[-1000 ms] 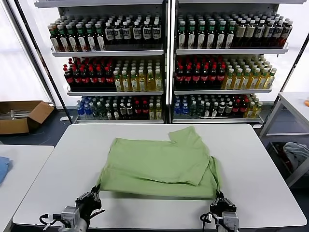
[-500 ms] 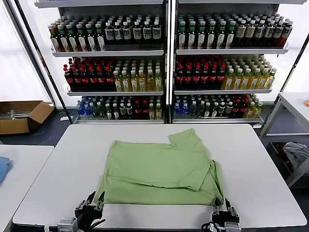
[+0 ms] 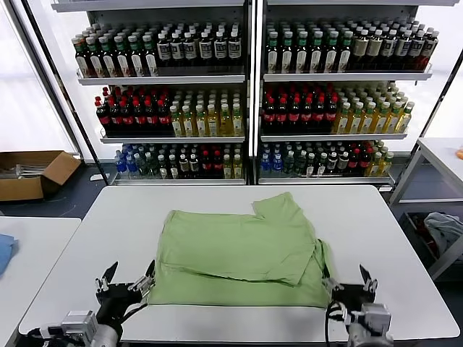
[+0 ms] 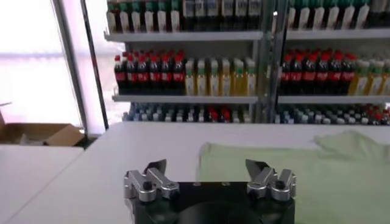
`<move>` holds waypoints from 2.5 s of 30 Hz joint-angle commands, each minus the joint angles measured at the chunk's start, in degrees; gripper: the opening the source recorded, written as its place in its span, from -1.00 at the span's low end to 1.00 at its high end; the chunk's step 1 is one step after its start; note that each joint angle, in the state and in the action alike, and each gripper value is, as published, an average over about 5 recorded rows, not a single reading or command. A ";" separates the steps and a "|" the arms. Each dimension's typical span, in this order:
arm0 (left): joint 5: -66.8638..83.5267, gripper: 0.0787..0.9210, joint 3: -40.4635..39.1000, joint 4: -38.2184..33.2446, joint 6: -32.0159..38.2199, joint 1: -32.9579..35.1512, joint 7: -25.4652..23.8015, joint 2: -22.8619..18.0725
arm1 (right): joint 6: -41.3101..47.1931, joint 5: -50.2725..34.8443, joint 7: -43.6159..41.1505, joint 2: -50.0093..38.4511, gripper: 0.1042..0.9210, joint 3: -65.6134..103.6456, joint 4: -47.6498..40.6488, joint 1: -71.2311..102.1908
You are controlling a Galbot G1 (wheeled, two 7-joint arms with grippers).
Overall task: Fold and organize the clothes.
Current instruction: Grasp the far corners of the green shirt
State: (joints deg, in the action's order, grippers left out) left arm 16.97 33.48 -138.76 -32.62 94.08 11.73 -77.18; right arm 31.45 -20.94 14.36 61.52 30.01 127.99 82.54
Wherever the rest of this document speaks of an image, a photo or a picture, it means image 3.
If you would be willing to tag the black storage crate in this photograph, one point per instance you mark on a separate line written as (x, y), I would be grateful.
(421, 249)

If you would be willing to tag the silver metal bars bundle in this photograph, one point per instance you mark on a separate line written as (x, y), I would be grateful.
(25, 170)

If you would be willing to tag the dark bottle with pale label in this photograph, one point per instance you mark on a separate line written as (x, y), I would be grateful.
(430, 45)
(390, 46)
(403, 46)
(361, 47)
(417, 46)
(376, 47)

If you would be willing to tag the small white floor object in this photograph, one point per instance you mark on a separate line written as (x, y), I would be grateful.
(96, 177)

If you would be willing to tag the black bottle blue-white label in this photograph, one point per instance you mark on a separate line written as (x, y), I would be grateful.
(220, 47)
(163, 48)
(176, 48)
(234, 47)
(188, 48)
(205, 48)

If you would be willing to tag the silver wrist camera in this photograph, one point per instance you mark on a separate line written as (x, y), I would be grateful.
(77, 323)
(376, 318)

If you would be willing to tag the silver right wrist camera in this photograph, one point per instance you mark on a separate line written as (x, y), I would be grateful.
(376, 318)

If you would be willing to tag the grey metal shelving unit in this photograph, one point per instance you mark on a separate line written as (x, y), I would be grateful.
(343, 76)
(162, 79)

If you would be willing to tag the grey frame side table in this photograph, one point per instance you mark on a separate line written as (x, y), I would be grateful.
(406, 173)

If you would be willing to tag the brown cardboard box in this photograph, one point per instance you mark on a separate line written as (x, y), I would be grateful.
(54, 170)

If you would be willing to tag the dark tea bottle brown cap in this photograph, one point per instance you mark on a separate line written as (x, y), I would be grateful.
(81, 59)

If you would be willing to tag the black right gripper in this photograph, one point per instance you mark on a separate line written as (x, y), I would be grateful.
(352, 298)

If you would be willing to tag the black window frame post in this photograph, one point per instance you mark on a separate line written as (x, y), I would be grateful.
(443, 108)
(68, 90)

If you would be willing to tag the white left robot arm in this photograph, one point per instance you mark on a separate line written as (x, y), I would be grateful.
(105, 334)

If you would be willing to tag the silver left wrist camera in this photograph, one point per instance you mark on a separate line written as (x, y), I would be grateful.
(77, 323)

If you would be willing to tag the cola bottle red cap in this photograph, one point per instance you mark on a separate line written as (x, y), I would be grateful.
(164, 118)
(307, 115)
(115, 119)
(127, 119)
(331, 115)
(294, 115)
(151, 118)
(320, 115)
(139, 119)
(281, 115)
(268, 115)
(102, 119)

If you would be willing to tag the grey crumpled cloth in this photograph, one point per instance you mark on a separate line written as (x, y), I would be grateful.
(441, 226)

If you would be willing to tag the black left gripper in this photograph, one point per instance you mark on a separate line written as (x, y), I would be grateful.
(115, 300)

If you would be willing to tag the light green shirt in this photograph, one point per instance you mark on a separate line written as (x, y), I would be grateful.
(235, 253)

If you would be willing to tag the yellow tea bottle white cap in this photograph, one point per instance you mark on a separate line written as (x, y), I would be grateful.
(382, 119)
(369, 119)
(406, 117)
(237, 123)
(344, 119)
(213, 123)
(200, 123)
(176, 123)
(225, 123)
(188, 123)
(357, 119)
(395, 119)

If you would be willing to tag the dark tea bottle green cap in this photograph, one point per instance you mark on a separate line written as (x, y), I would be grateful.
(287, 54)
(301, 54)
(316, 54)
(344, 54)
(330, 54)
(136, 60)
(150, 60)
(273, 54)
(108, 61)
(122, 61)
(94, 61)

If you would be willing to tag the blue folded cloth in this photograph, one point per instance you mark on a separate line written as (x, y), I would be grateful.
(5, 253)

